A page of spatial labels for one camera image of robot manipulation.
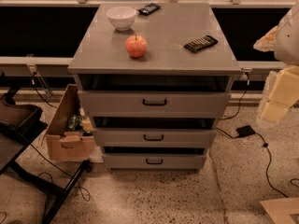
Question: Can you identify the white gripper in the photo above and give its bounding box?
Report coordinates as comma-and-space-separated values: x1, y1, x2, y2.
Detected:
260, 65, 299, 124

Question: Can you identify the grey top drawer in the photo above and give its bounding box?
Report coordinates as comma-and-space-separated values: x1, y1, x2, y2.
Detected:
78, 91, 231, 119

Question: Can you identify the grey drawer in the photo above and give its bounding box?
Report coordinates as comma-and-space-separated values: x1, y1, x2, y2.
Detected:
102, 154, 206, 170
78, 91, 231, 119
93, 128, 216, 147

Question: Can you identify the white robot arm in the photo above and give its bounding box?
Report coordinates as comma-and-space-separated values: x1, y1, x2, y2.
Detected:
253, 3, 299, 128

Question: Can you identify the grey drawer cabinet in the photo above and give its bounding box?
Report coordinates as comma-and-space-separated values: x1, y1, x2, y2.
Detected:
67, 2, 242, 174

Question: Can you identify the grey bottom drawer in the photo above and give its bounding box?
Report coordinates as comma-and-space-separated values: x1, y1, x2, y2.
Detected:
102, 154, 206, 170

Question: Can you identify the grey middle drawer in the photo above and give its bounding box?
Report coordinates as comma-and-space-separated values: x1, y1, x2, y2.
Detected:
93, 128, 216, 147

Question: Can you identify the black power adapter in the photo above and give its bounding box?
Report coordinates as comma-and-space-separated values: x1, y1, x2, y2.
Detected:
236, 125, 255, 137

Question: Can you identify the cardboard sheet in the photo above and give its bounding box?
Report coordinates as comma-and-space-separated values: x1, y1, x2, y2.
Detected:
261, 197, 299, 224

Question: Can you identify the red apple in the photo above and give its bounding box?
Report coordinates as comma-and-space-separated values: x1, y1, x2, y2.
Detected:
125, 35, 148, 58

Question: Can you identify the black snack packet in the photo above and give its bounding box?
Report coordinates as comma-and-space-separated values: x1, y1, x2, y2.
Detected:
137, 3, 161, 16

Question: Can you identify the white ceramic bowl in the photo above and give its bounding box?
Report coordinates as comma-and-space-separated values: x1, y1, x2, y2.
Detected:
107, 7, 136, 31

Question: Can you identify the yellow bottle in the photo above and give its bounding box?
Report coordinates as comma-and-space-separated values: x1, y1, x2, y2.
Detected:
82, 116, 93, 133

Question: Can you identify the green can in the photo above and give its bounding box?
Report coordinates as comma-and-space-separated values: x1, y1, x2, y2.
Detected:
66, 115, 82, 132

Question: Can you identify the brown cardboard box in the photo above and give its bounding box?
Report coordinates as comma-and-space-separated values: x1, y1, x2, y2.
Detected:
46, 85, 95, 161

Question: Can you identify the black floor cable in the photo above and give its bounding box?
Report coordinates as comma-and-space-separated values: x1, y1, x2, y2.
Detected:
216, 72, 299, 199

